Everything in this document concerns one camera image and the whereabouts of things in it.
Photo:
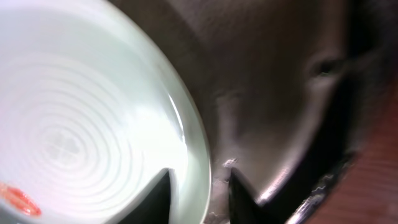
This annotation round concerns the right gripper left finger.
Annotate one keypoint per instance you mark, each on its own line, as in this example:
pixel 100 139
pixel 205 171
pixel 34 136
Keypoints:
pixel 154 208

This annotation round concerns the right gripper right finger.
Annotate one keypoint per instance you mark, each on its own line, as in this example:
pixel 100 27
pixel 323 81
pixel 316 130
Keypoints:
pixel 242 207

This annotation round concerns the light blue plate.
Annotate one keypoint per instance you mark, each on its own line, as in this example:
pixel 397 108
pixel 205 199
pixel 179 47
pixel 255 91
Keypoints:
pixel 91 112

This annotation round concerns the round black tray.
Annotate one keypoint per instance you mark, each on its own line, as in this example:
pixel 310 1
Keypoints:
pixel 286 89

